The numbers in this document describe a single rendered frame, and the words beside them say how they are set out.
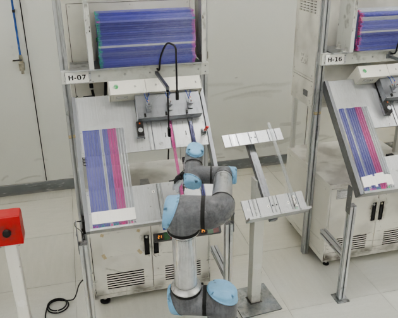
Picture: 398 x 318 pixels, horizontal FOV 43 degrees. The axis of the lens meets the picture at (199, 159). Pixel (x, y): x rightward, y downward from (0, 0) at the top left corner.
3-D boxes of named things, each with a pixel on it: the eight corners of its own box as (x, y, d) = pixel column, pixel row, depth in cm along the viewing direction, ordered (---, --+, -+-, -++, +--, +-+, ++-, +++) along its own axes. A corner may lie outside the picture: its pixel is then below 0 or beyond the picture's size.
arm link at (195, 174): (210, 181, 202) (210, 158, 208) (182, 180, 202) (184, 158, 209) (210, 191, 208) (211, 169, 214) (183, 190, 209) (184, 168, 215)
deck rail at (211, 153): (224, 215, 259) (227, 212, 253) (220, 216, 258) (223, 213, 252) (200, 91, 280) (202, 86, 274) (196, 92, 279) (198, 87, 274)
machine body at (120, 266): (210, 289, 310) (210, 201, 285) (95, 308, 295) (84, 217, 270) (187, 234, 368) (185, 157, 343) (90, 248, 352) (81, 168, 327)
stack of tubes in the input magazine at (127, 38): (196, 62, 266) (196, 9, 255) (99, 68, 255) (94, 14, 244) (191, 57, 277) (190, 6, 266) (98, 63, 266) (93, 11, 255)
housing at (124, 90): (198, 99, 279) (202, 88, 266) (109, 106, 268) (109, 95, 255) (195, 86, 282) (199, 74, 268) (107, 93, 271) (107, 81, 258)
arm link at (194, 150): (185, 155, 207) (187, 139, 212) (182, 170, 216) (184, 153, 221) (204, 157, 207) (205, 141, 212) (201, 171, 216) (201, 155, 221)
